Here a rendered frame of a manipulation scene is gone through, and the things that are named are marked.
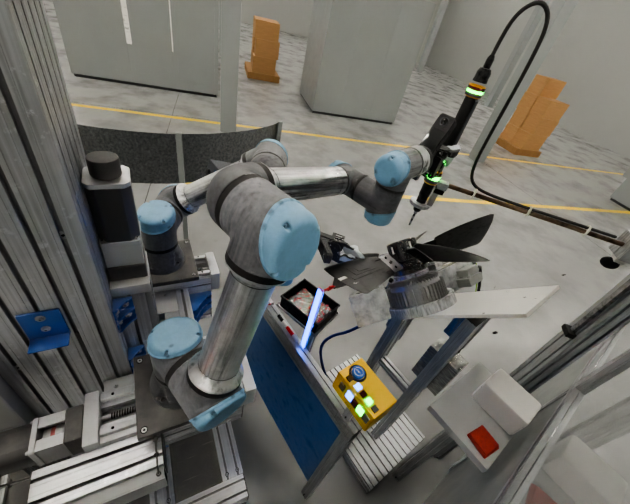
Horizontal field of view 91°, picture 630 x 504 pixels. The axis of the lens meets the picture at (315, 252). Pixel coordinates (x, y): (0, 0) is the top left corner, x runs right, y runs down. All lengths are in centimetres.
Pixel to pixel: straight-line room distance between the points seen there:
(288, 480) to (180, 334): 134
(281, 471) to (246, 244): 163
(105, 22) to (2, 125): 641
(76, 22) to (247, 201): 675
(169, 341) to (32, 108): 48
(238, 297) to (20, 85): 42
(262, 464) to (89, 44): 666
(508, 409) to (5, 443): 144
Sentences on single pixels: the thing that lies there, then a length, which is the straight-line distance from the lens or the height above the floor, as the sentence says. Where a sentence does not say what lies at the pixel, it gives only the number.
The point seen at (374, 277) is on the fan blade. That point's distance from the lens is 112.
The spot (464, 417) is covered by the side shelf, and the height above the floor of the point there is 86.
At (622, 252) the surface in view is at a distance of 126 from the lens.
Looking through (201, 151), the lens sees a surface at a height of 81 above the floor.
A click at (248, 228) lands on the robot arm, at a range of 47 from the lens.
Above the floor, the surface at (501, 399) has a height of 96.
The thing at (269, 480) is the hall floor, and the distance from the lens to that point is 197.
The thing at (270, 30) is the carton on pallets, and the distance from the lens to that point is 891.
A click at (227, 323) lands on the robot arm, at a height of 144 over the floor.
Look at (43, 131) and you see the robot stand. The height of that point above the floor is 167.
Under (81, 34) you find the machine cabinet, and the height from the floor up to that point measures 66.
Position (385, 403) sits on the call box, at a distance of 100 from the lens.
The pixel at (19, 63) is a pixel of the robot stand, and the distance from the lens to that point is 62.
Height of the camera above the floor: 191
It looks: 39 degrees down
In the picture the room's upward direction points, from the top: 15 degrees clockwise
